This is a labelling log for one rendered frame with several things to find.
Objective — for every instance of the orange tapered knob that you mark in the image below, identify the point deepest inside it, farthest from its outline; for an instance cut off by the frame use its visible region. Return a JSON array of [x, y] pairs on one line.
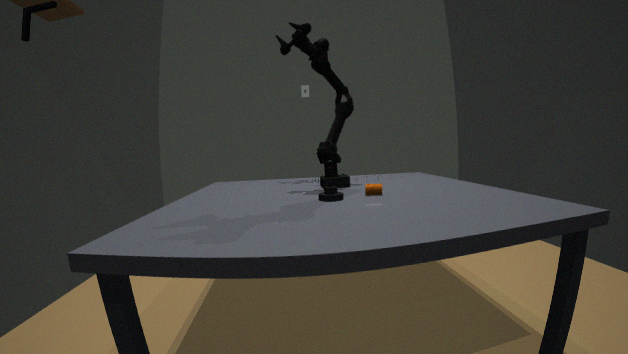
[[373, 189]]

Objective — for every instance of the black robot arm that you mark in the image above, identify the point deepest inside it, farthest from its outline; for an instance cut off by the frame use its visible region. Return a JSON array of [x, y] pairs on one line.
[[318, 56]]

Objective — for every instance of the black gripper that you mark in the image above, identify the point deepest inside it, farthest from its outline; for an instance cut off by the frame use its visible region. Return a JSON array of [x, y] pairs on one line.
[[285, 47]]

